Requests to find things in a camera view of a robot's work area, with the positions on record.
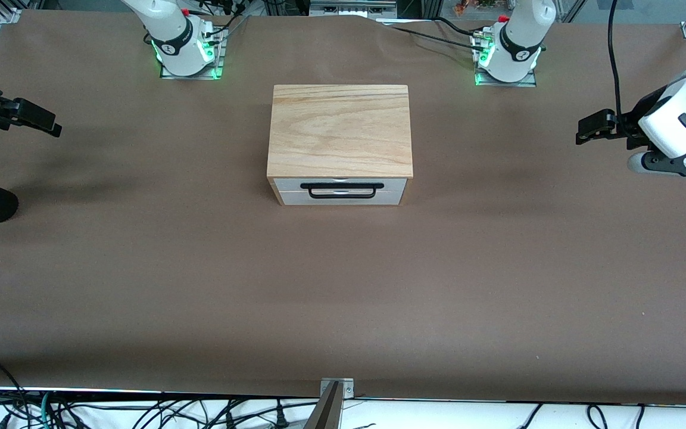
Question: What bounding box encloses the white drawer with handle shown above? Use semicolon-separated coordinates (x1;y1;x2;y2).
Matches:
275;178;407;192

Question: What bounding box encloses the black drawer handle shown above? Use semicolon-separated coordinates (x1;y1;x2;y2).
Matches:
300;182;385;200

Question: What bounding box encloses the wooden drawer cabinet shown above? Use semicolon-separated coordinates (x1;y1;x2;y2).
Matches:
267;85;413;207

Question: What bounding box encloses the brown paper table cover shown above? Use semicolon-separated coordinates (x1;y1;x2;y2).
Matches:
0;9;686;406

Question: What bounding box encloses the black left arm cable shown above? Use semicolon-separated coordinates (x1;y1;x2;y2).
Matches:
608;0;625;115

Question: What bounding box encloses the black base power cable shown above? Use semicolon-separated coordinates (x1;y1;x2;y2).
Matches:
379;21;478;48
191;0;250;45

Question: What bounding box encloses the grey metal mount bracket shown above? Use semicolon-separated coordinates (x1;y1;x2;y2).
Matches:
319;377;356;399

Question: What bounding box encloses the dark camera mount pole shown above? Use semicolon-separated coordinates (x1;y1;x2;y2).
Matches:
304;381;344;429

